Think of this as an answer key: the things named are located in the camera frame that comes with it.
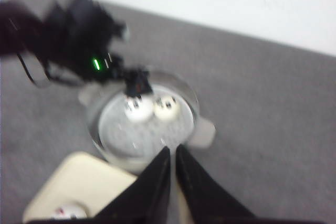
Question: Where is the stainless steel steamer pot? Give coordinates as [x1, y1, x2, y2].
[78, 70, 216, 174]

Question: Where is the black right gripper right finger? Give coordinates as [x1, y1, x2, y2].
[175, 144, 257, 223]

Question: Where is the panda bun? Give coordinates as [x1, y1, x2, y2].
[154, 95, 181, 121]
[124, 97, 154, 123]
[51, 203, 88, 219]

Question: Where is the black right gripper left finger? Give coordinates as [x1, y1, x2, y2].
[93, 147, 171, 223]

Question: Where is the beige rectangular plastic tray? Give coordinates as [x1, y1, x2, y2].
[23, 152, 138, 223]

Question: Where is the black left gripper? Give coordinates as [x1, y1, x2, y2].
[44, 0, 153, 98]

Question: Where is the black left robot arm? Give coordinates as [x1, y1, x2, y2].
[1, 0, 153, 98]

